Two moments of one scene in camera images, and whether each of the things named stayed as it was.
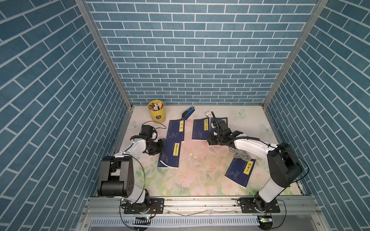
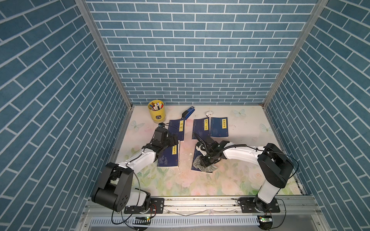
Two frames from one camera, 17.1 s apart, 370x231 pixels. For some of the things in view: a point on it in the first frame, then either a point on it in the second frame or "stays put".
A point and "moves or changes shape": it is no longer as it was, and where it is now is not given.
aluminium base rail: x=203 y=206 stays put
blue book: x=176 y=130 stays put
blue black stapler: x=187 y=114 stays put
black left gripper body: x=155 y=147 to x=168 y=142
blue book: x=200 y=129 stays put
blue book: x=169 y=157 moves or changes shape
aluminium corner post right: x=317 y=12 stays put
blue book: x=240 y=171 to x=197 y=153
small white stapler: x=209 y=114 stays put
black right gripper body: x=215 y=140 to x=208 y=159
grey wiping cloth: x=240 y=154 moves or changes shape
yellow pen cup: x=156 y=108 stays put
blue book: x=220 y=119 stays put
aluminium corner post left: x=91 y=23 stays put
